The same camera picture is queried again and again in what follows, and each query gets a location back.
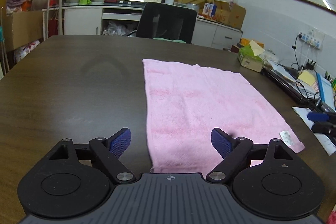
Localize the pink towel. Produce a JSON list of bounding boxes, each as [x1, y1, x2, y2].
[[143, 59, 305, 174]]

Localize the white paper sheet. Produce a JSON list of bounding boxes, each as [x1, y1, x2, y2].
[[291, 106, 336, 156]]

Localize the black laptop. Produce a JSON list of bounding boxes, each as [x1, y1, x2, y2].
[[261, 68, 318, 106]]

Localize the black computer mouse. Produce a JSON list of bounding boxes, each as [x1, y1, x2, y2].
[[285, 68, 299, 80]]

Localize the white power strip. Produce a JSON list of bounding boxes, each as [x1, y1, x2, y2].
[[298, 31, 325, 50]]

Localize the green tissue box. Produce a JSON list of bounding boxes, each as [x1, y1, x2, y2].
[[238, 40, 265, 73]]

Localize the brown KANS cardboard box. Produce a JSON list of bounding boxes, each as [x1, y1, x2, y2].
[[214, 1, 246, 30]]

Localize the white low cabinet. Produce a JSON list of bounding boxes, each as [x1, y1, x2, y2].
[[41, 2, 244, 50]]

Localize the black office chair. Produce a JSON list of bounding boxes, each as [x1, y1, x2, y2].
[[135, 2, 197, 44]]

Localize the large cardboard box left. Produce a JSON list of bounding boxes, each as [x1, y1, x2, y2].
[[3, 11, 43, 52]]

